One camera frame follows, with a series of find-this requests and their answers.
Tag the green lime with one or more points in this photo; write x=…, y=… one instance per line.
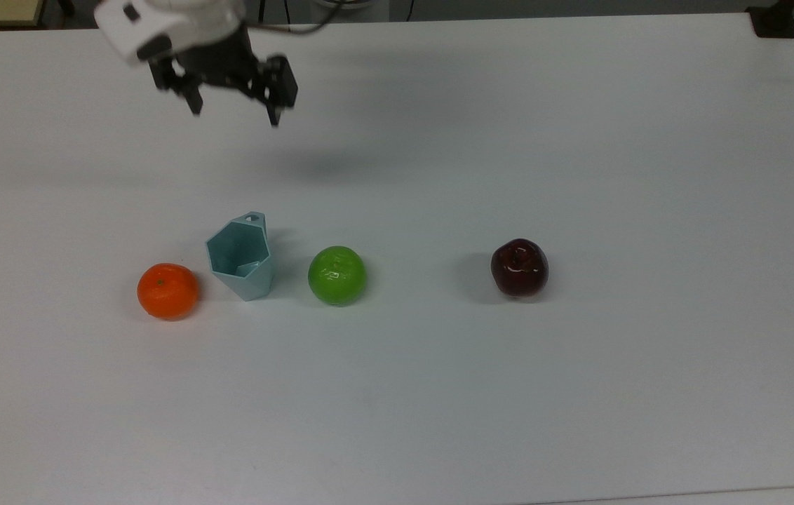
x=337, y=275

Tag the black table clamp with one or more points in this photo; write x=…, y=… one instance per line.
x=774, y=21

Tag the light blue hexagonal mug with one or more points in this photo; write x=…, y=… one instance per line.
x=250, y=284

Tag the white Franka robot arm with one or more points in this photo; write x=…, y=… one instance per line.
x=172, y=21

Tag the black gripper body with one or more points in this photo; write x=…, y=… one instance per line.
x=218, y=63

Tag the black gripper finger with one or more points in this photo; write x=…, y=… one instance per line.
x=192, y=99
x=281, y=84

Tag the orange fruit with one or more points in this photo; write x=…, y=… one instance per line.
x=167, y=292

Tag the dark red apple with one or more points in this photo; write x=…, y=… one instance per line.
x=520, y=270

